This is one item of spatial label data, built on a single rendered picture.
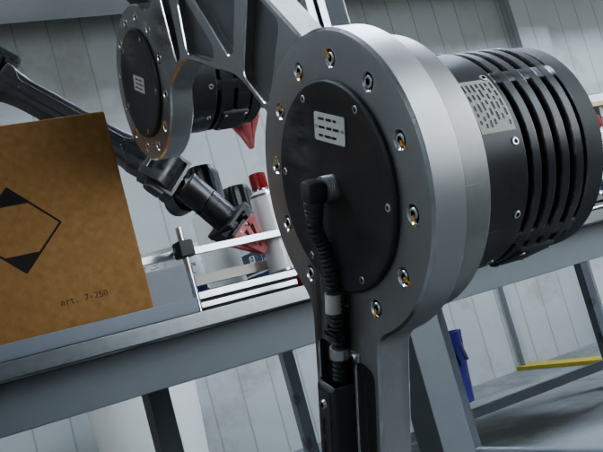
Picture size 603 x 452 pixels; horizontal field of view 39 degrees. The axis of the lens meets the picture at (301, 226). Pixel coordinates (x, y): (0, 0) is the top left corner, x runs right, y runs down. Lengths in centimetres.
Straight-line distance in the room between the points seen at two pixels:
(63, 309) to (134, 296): 9
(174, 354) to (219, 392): 400
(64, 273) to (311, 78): 53
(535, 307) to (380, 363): 572
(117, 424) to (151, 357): 311
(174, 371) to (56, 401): 15
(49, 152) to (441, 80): 65
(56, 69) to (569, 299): 391
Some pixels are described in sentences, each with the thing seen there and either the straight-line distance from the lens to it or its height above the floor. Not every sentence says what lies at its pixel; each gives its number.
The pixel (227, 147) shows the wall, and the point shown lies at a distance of 539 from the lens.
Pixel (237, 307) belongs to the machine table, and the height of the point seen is 82.
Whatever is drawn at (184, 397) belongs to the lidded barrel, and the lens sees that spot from 426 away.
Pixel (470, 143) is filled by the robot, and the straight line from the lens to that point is 60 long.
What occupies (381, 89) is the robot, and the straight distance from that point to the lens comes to 59.
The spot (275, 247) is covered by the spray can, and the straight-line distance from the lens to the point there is 167.
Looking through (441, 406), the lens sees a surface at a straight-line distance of 132.
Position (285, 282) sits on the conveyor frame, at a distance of 163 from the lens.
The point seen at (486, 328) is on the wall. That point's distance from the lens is 608.
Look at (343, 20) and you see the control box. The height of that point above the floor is 133.
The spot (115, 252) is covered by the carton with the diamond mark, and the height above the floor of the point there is 93.
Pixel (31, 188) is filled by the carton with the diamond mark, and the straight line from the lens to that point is 112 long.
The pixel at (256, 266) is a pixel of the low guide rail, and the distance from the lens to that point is 171.
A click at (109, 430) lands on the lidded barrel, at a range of 426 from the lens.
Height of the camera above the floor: 80
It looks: 5 degrees up
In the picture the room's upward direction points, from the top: 15 degrees counter-clockwise
